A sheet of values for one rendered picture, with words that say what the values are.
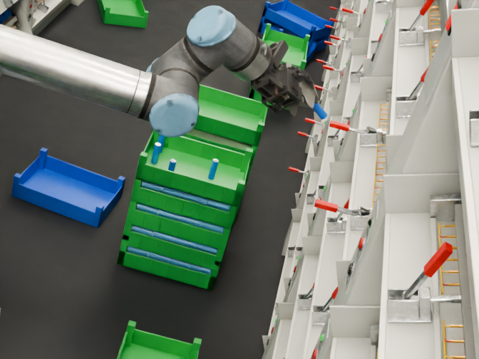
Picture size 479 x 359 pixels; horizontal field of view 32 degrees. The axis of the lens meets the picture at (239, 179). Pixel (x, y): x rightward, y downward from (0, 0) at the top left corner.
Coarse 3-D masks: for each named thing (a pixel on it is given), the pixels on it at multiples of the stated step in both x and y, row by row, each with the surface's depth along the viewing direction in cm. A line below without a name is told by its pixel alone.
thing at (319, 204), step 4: (316, 200) 127; (320, 200) 127; (316, 204) 126; (320, 204) 126; (324, 204) 126; (328, 204) 126; (332, 204) 127; (336, 204) 127; (320, 208) 126; (324, 208) 126; (328, 208) 126; (332, 208) 126; (336, 208) 126; (340, 208) 127; (344, 208) 127; (344, 212) 126; (348, 212) 126; (352, 212) 126; (356, 212) 127; (360, 212) 126
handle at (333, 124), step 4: (332, 120) 149; (332, 124) 149; (336, 124) 149; (340, 124) 149; (344, 124) 149; (336, 128) 149; (340, 128) 149; (344, 128) 149; (348, 128) 148; (352, 128) 149; (356, 128) 149; (368, 128) 148; (356, 132) 149; (360, 132) 149; (364, 132) 149; (368, 132) 148
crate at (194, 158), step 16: (176, 144) 250; (192, 144) 249; (208, 144) 248; (144, 160) 231; (160, 160) 244; (176, 160) 246; (192, 160) 248; (208, 160) 251; (224, 160) 250; (240, 160) 250; (144, 176) 234; (160, 176) 233; (176, 176) 232; (192, 176) 242; (224, 176) 246; (240, 176) 248; (192, 192) 234; (208, 192) 234; (224, 192) 233; (240, 192) 232
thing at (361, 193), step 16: (368, 80) 163; (384, 80) 162; (368, 96) 164; (384, 96) 164; (368, 112) 161; (384, 112) 160; (368, 160) 144; (352, 176) 141; (368, 176) 140; (352, 192) 136; (368, 192) 135; (352, 208) 132; (368, 208) 131; (352, 240) 124; (336, 272) 113
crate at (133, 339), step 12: (132, 324) 221; (132, 336) 223; (144, 336) 224; (156, 336) 224; (120, 348) 217; (132, 348) 225; (144, 348) 226; (156, 348) 226; (168, 348) 226; (180, 348) 225; (192, 348) 223
